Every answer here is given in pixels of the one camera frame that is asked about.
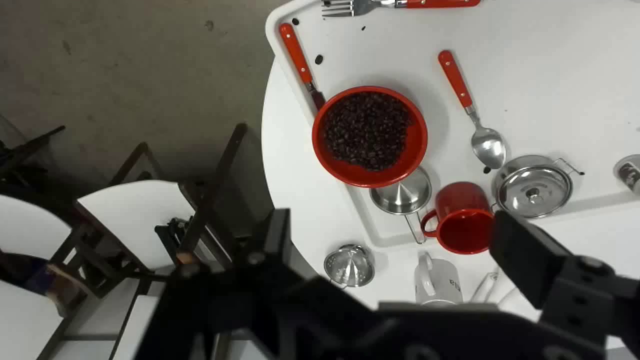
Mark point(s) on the coffee beans pile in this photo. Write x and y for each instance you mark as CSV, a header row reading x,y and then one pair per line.
x,y
365,131

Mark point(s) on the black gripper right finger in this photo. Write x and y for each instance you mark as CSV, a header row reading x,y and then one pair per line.
x,y
533,260

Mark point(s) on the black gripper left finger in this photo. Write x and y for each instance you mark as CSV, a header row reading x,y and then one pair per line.
x,y
273,241

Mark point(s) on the small steel bowl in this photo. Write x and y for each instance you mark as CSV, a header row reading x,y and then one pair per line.
x,y
348,265

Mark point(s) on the dark wooden chair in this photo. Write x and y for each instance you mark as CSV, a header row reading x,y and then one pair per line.
x,y
132,220
26,227

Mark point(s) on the red bowl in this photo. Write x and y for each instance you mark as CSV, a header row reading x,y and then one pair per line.
x,y
413,150

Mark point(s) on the small steel ladle cup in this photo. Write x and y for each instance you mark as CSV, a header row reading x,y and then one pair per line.
x,y
402,194

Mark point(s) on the red enamel mug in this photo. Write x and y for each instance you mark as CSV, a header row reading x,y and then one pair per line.
x,y
462,223

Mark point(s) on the white plastic tray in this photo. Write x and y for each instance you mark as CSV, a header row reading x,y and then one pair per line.
x,y
552,80

